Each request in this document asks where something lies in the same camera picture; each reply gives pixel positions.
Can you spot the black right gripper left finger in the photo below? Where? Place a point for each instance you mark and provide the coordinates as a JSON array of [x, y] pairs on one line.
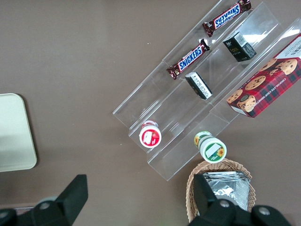
[[63, 204]]

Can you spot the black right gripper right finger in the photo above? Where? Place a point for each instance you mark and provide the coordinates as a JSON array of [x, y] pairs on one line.
[[211, 212]]

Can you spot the oval wicker basket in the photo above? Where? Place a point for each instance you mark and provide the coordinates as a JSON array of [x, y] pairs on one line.
[[192, 188]]

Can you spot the beige plastic tray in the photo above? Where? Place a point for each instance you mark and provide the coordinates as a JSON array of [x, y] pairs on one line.
[[14, 131]]

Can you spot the silver foil packets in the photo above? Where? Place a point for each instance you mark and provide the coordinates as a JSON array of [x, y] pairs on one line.
[[230, 188]]

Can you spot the green lid yoghurt cup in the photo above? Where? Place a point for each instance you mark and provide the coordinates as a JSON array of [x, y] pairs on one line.
[[212, 150]]

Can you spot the red lid yoghurt cup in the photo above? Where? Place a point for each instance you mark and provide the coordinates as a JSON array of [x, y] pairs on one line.
[[150, 137]]

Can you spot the clear acrylic stepped stand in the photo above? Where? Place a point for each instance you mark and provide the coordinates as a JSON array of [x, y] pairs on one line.
[[178, 110]]

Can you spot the small black carton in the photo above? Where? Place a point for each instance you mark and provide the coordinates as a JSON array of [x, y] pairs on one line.
[[198, 86], [238, 48]]

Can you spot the red tartan cookie box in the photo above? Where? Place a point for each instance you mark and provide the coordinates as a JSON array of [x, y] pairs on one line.
[[270, 87]]

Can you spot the Snickers bar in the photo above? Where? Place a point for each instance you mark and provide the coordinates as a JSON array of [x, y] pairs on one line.
[[227, 18], [189, 58]]

